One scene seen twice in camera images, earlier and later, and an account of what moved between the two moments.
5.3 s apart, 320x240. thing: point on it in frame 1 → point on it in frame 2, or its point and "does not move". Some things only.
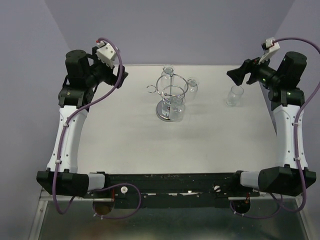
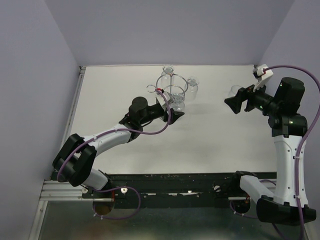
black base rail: [173, 190] does not move
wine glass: [191, 87] does not move
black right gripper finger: [237, 75] → [235, 101]
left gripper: [112, 78] → [174, 115]
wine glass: [167, 76] does not move
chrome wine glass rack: [169, 86] does not move
